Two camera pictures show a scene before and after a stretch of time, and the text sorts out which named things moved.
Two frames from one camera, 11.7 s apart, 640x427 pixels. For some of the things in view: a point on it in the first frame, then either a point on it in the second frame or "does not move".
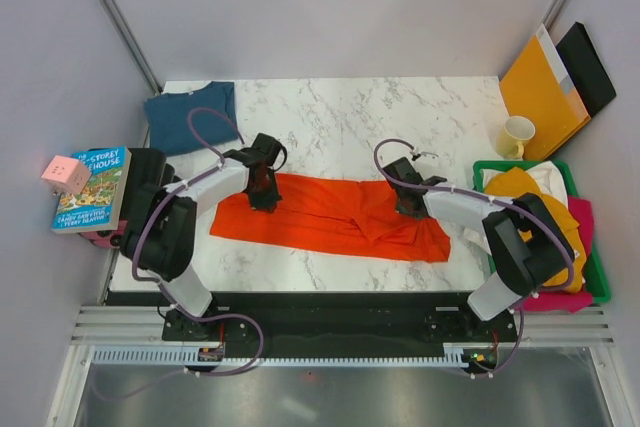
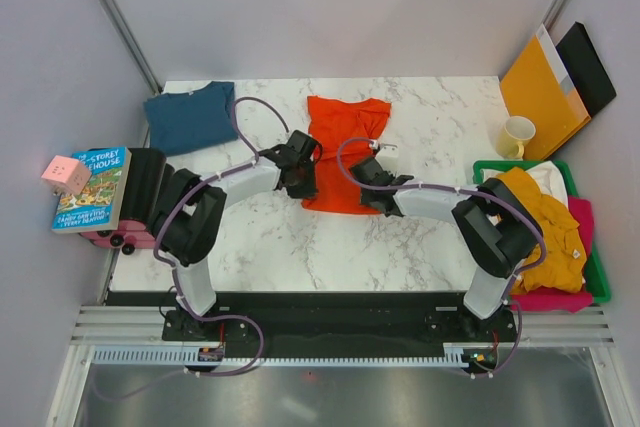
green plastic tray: x=596 y=282 does not move
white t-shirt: x=548 y=177 does not move
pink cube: x=66 y=175 does not move
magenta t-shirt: x=565 y=300 does not move
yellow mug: x=515 y=132 does not move
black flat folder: x=585 y=68 does not move
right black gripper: x=398 y=208 → x=364 y=198
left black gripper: x=267 y=204 → x=309 y=191
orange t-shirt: x=332 y=214 → x=332 y=121
